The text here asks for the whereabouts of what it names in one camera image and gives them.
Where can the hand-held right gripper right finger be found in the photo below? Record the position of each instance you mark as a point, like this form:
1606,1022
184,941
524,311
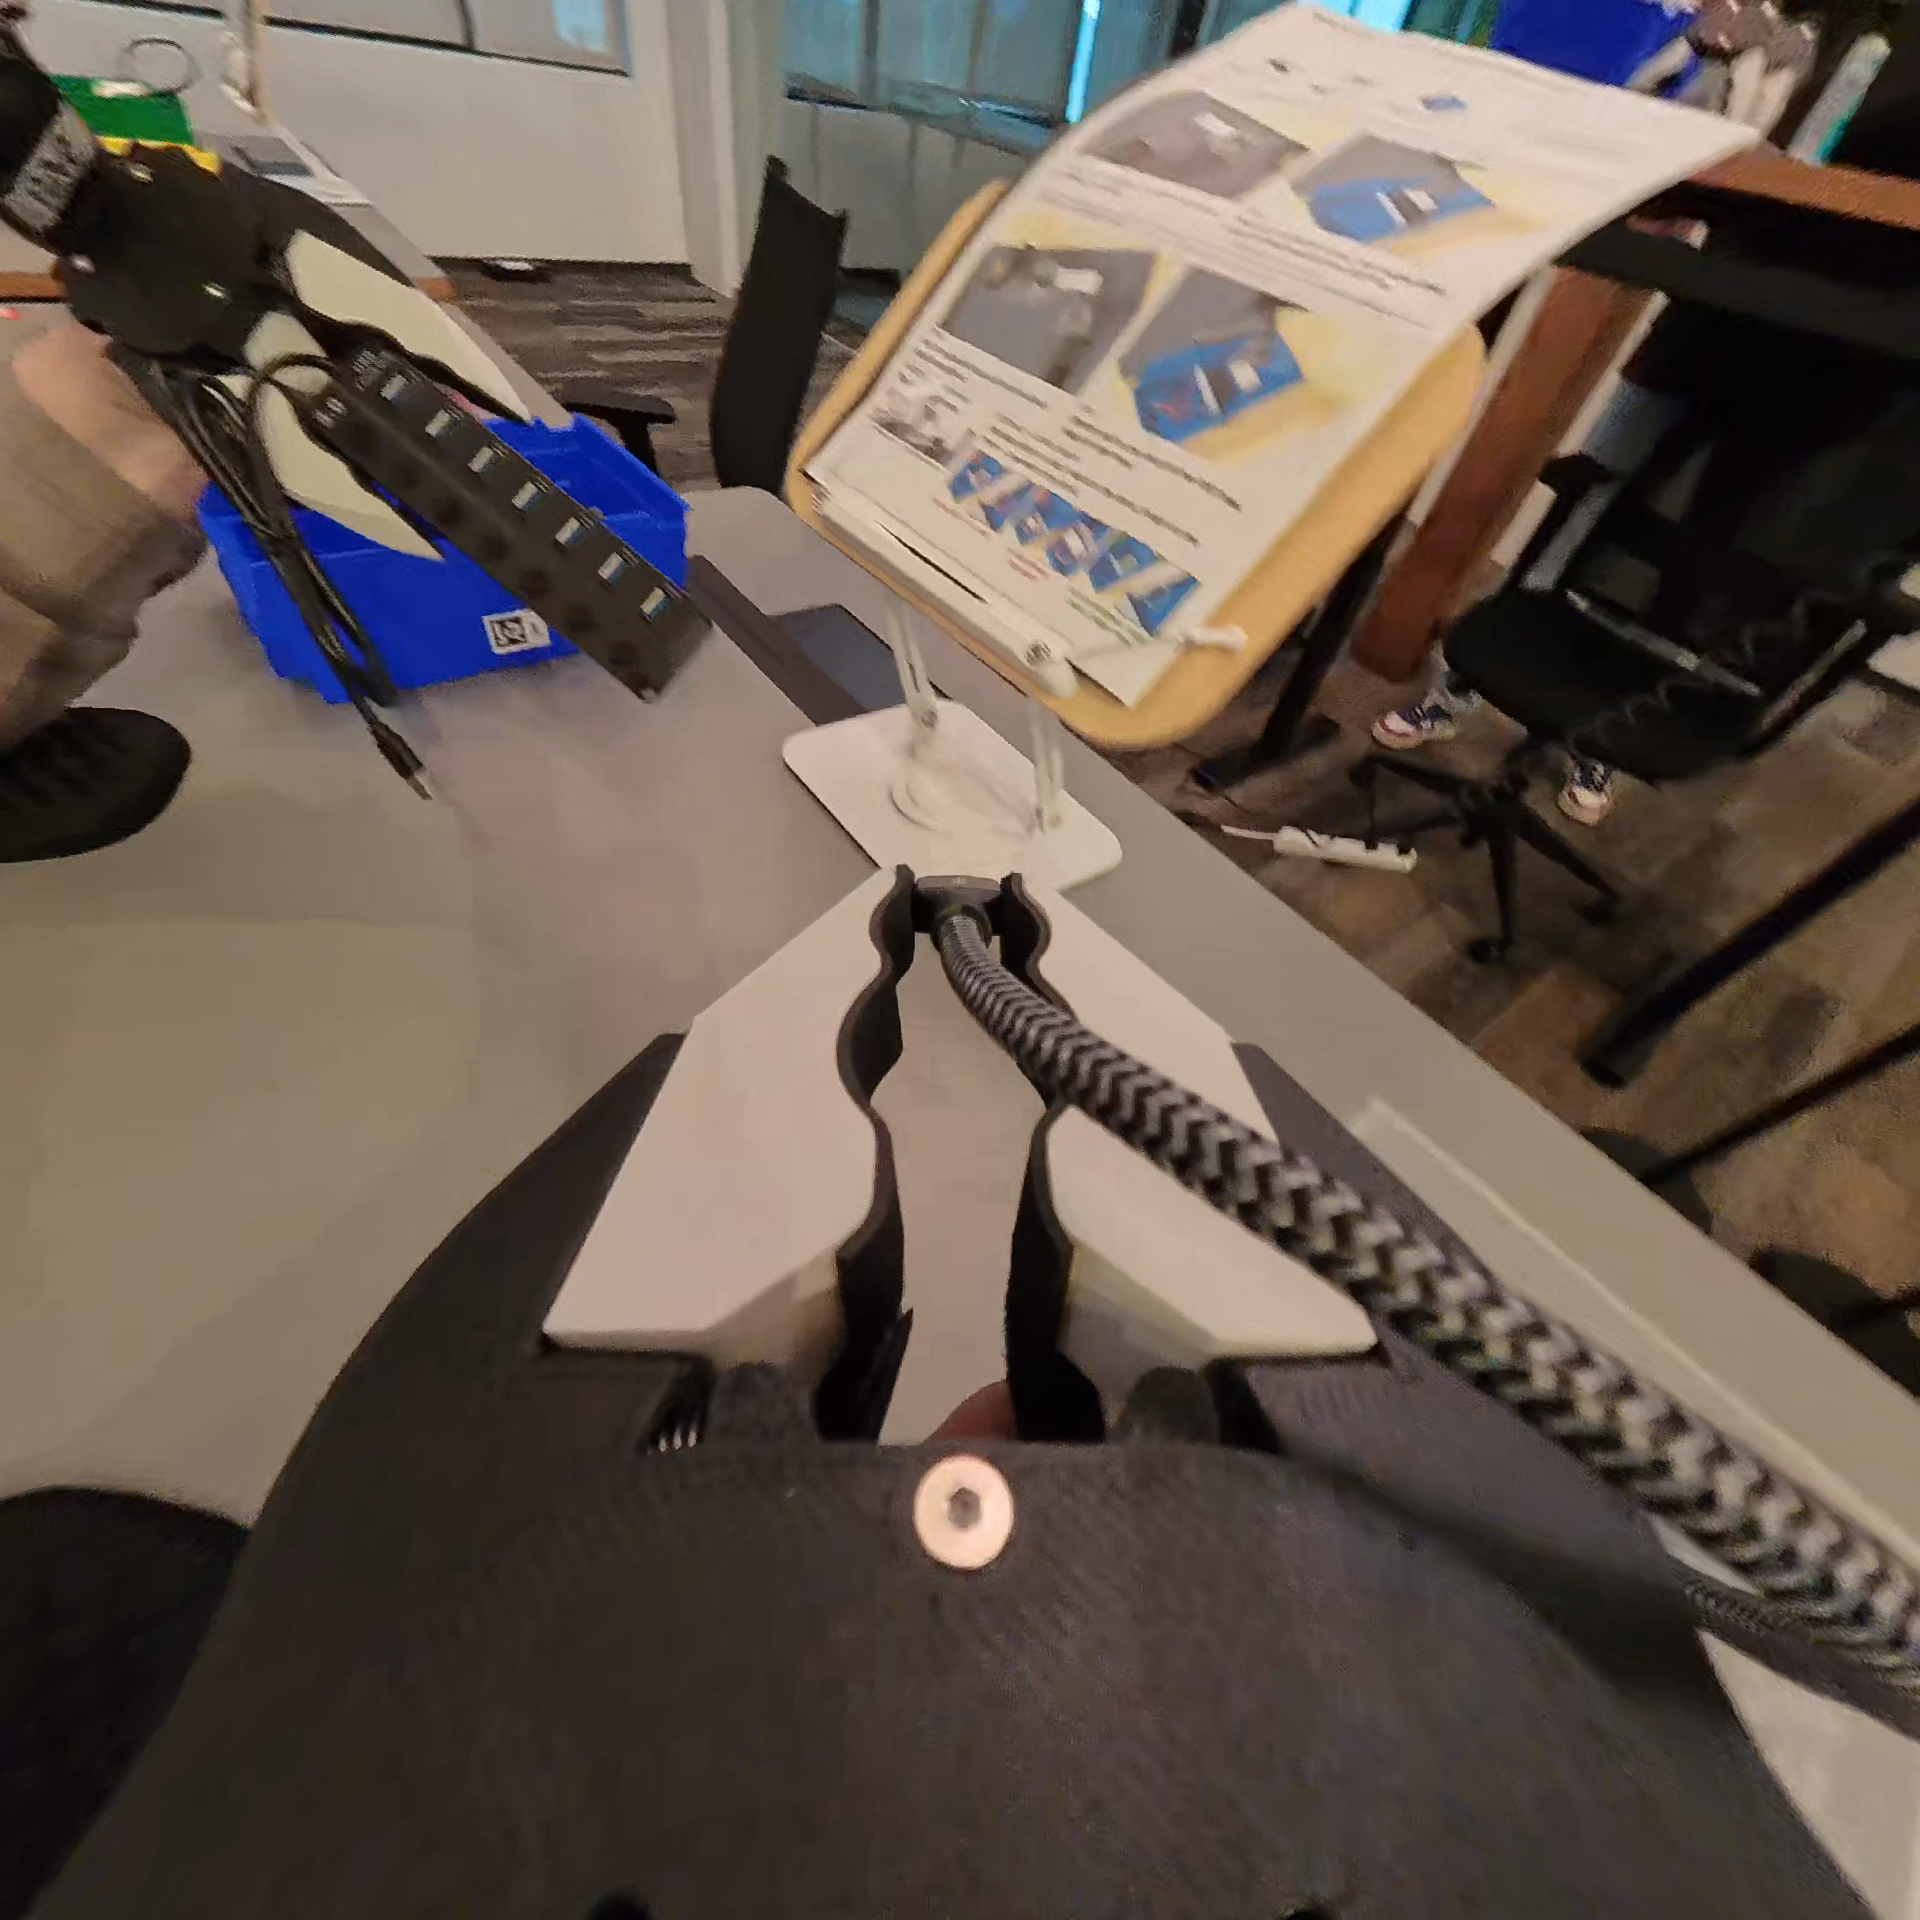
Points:
1156,1275

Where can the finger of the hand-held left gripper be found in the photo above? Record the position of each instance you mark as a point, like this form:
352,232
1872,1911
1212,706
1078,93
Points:
406,313
315,434

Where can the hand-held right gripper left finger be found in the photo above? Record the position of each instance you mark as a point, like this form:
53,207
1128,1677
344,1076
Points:
718,1199

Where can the blue plastic bin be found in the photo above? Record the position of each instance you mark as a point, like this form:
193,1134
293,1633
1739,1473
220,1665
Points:
586,482

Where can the black multi-port hub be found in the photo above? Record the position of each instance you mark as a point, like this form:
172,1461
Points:
540,539

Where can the green plastic bin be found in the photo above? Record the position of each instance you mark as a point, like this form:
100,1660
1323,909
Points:
122,115

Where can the black office chair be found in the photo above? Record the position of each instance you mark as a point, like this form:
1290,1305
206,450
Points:
1680,659
774,329

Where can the black rounded pad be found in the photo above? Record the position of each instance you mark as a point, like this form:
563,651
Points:
107,1711
77,786

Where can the white power strip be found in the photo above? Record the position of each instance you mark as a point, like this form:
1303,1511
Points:
1337,848

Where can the long wooden workbench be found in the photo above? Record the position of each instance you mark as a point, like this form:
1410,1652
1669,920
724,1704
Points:
1801,225

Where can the brown wooden post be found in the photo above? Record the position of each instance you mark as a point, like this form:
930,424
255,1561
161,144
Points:
1488,482

